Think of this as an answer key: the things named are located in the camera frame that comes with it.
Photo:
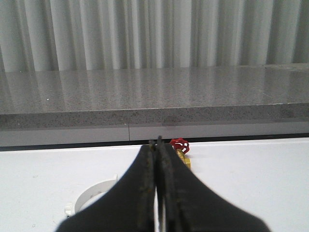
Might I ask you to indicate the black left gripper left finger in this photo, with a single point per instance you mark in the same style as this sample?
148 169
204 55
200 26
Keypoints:
127 207

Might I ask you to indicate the grey pleated curtain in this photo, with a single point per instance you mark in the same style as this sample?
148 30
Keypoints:
59 35

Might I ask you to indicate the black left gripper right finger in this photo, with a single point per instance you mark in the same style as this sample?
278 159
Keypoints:
187 205

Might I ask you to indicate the brass valve red handwheel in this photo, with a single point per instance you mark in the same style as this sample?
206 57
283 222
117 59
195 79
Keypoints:
181 146

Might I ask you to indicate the grey stone counter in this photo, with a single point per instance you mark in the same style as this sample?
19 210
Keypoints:
114 106

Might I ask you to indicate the white left half pipe clamp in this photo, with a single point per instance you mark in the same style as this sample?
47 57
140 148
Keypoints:
89 195

